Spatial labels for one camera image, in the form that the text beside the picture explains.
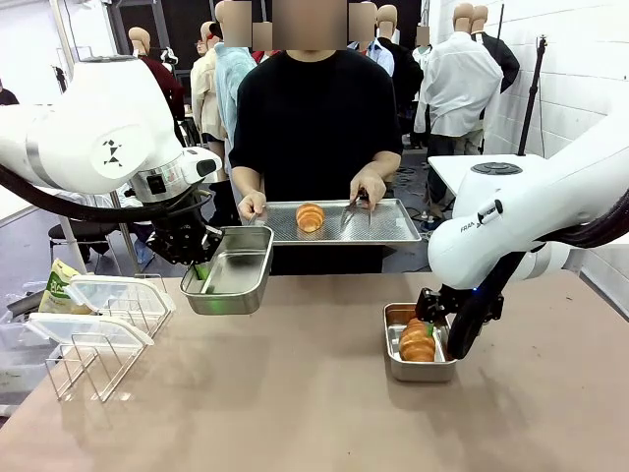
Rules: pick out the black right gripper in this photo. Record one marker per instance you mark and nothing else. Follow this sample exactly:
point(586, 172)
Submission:
point(432, 305)

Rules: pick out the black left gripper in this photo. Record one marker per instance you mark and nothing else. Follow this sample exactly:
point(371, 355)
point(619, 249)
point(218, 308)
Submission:
point(179, 241)

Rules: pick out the steel rectangular container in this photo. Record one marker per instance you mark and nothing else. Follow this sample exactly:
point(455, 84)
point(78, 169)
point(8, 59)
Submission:
point(422, 371)
point(236, 275)

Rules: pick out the translucent plastic lid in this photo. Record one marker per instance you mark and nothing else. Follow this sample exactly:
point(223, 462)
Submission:
point(118, 290)
point(88, 327)

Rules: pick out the perforated steel baking tray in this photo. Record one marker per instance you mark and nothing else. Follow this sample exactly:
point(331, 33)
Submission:
point(383, 221)

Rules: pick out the golden croissant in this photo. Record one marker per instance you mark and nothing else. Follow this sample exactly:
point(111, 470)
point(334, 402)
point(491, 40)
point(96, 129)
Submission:
point(416, 323)
point(417, 344)
point(309, 217)

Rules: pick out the steel tongs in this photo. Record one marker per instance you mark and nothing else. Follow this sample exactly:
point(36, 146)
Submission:
point(350, 214)

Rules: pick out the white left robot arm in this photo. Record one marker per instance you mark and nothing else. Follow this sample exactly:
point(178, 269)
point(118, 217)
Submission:
point(98, 123)

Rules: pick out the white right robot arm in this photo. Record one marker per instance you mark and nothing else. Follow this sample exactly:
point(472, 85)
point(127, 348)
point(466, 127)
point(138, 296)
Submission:
point(540, 206)

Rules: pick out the person's left forearm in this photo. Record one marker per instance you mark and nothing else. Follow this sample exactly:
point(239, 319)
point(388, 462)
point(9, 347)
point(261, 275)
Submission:
point(385, 162)

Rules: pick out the person's right forearm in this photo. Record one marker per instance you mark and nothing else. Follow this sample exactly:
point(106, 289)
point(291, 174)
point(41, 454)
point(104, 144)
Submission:
point(245, 179)

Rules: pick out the person's right hand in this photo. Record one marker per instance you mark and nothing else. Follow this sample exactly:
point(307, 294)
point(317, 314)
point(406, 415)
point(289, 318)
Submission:
point(251, 205)

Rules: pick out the person's left hand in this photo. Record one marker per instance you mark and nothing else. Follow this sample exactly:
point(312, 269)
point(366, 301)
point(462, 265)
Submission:
point(371, 189)

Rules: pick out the blue plastic bag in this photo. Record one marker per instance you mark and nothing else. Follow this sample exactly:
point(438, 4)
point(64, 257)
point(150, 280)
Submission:
point(146, 252)

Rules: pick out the black office chair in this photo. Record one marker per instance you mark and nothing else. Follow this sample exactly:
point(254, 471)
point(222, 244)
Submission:
point(83, 236)

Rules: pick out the yellow green food bag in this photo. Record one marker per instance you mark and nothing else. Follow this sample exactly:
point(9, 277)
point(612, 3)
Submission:
point(59, 290)

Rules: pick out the mannequin in beige shirt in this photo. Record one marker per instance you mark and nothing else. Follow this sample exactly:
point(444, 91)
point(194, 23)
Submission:
point(204, 98)

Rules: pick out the person's black T-shirt torso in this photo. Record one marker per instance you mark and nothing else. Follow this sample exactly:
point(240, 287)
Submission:
point(314, 123)

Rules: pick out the mannequin in light blue shirt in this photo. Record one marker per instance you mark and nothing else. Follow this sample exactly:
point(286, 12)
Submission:
point(228, 83)

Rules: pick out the mannequin in dark red shirt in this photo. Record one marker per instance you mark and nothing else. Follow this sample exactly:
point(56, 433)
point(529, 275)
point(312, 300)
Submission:
point(167, 83)

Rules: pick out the clear plastic storage box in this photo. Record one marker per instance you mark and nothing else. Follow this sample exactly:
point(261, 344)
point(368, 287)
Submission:
point(19, 354)

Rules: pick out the mannequin with red collar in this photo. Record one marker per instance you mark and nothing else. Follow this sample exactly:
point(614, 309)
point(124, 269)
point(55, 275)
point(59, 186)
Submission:
point(260, 54)

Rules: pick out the mannequin in white shirt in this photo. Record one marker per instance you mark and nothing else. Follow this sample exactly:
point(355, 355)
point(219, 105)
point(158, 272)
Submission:
point(457, 88)

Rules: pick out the black tripod pole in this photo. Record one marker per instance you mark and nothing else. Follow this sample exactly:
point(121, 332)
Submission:
point(533, 98)

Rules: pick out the mannequin in black coat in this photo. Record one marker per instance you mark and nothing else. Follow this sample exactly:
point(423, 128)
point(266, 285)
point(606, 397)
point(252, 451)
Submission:
point(408, 74)

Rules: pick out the seated person in black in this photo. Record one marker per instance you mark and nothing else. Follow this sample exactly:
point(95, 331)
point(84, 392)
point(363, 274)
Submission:
point(7, 96)

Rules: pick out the person's head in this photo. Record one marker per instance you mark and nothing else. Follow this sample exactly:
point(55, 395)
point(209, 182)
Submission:
point(309, 24)

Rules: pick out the mannequin in black jacket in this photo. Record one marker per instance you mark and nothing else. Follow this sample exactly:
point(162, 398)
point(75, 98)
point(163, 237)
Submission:
point(506, 59)

